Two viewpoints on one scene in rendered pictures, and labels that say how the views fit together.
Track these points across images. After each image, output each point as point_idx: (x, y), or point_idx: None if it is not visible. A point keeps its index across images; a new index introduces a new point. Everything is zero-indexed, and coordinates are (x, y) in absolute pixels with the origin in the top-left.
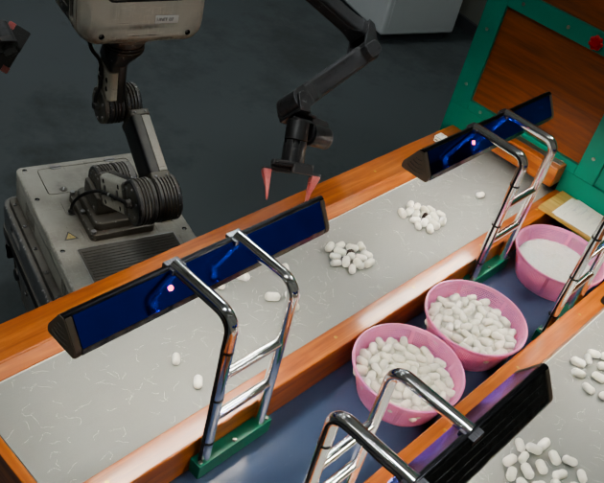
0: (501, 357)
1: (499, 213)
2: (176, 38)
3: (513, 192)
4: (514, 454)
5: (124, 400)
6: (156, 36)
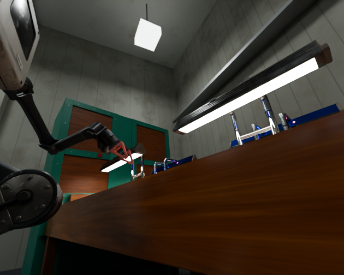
0: None
1: (143, 174)
2: (15, 82)
3: (143, 166)
4: None
5: None
6: (13, 67)
